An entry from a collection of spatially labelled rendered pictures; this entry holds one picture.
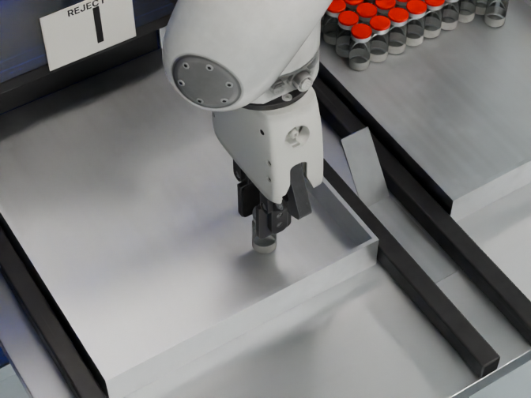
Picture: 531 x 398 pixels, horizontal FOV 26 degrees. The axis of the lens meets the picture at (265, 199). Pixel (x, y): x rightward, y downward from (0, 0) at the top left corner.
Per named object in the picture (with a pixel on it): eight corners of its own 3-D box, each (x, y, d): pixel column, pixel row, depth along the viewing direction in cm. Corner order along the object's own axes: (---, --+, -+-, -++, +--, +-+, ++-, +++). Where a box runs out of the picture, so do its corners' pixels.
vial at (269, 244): (246, 242, 102) (246, 211, 98) (268, 230, 102) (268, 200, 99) (260, 258, 101) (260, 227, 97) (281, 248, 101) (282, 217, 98)
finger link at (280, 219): (308, 192, 92) (306, 244, 97) (287, 167, 94) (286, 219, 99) (275, 208, 91) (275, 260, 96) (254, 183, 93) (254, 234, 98)
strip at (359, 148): (337, 182, 107) (340, 138, 102) (363, 168, 108) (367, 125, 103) (431, 286, 99) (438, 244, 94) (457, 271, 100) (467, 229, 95)
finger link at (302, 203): (325, 209, 88) (299, 215, 93) (283, 118, 87) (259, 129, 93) (313, 216, 87) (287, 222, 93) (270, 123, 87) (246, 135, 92)
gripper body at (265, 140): (344, 82, 83) (337, 184, 92) (268, 5, 89) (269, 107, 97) (255, 122, 81) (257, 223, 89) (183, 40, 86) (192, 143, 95)
